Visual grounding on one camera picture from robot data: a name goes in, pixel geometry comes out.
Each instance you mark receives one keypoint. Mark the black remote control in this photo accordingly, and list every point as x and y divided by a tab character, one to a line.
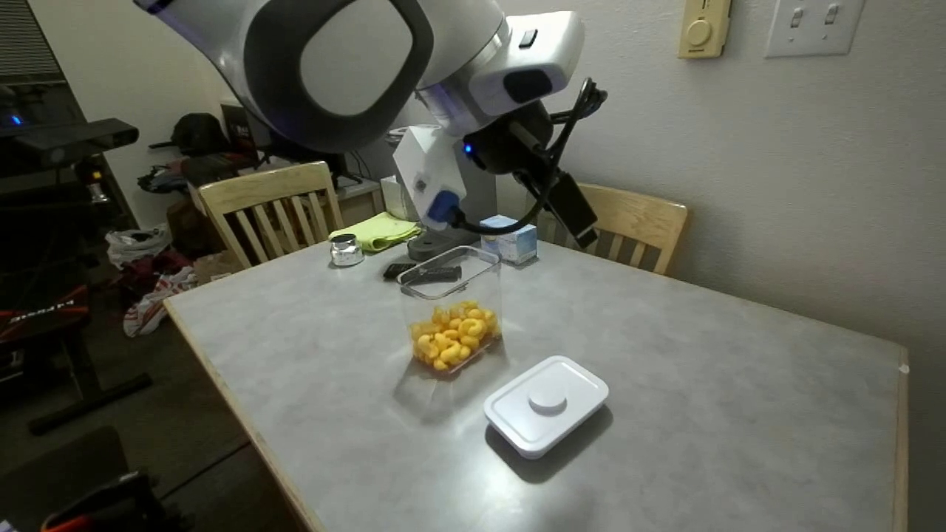
423	258

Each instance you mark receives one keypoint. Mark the green cloth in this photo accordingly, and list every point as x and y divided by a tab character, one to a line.
379	230

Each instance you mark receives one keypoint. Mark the clear food container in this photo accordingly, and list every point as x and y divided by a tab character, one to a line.
481	282

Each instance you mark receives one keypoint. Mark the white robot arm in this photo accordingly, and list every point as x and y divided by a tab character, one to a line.
452	81

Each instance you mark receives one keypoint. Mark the wooden chair by wall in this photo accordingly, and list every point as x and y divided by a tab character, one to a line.
277	211

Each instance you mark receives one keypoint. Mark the white light switch plate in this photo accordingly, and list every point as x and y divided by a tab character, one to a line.
815	26

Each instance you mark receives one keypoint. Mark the silver round bell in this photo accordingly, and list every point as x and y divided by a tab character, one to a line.
344	251

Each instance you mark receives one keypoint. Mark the wooden chair at table end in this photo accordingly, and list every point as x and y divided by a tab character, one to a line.
641	229

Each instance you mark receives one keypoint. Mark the blue white box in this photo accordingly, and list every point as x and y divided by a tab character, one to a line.
514	245

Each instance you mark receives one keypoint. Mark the beige thermostat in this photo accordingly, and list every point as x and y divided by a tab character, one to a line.
706	26

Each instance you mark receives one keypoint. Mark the white container lid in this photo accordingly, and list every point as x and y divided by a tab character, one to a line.
545	402

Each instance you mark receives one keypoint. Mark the black camera on stand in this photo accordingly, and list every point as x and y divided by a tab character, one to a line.
44	146

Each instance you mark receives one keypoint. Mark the yellow snack pieces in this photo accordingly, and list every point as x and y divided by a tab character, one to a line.
452	338

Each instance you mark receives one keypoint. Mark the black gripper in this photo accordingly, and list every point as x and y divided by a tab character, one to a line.
524	147

